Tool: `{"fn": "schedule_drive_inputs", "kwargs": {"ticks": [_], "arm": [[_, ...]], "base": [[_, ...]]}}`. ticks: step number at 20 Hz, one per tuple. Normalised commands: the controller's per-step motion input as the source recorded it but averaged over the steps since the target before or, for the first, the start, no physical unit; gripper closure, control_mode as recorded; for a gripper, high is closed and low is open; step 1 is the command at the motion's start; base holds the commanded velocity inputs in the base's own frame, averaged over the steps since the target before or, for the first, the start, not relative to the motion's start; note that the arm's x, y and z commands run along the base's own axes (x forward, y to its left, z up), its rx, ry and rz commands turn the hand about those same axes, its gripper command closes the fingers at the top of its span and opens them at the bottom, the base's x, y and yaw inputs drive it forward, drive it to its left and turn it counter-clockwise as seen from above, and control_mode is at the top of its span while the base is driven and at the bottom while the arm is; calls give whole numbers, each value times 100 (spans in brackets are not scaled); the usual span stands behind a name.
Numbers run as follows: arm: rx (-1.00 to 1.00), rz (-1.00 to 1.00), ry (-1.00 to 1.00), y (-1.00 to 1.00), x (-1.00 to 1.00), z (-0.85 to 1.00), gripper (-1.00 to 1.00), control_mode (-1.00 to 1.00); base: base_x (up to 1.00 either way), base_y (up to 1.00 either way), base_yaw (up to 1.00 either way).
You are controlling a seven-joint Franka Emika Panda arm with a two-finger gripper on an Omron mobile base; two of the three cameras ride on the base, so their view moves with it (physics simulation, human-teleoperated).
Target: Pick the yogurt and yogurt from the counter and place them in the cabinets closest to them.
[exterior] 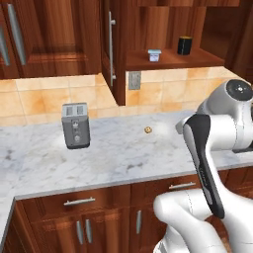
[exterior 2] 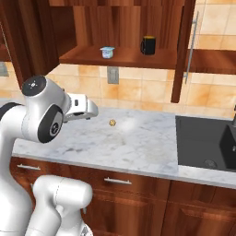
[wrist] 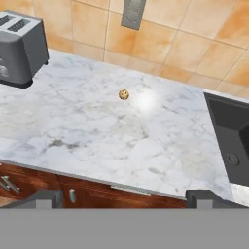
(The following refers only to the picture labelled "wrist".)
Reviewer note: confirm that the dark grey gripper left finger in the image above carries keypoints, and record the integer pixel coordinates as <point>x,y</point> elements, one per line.
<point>48,197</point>

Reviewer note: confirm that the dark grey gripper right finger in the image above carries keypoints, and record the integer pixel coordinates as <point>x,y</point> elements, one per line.
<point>202,197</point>

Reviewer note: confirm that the silver cabinet knob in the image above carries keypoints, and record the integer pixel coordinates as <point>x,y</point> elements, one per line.
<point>72,195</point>

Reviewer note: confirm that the brown wooden cabinet front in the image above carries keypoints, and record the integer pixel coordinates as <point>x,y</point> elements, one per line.
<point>97,194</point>

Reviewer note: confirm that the black sink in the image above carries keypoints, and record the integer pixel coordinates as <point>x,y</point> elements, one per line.
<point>231,136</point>

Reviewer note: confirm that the small round cookie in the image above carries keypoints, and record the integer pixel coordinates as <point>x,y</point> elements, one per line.
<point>124,94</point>

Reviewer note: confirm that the grey toaster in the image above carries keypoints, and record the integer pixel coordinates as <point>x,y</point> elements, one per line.
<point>20,48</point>

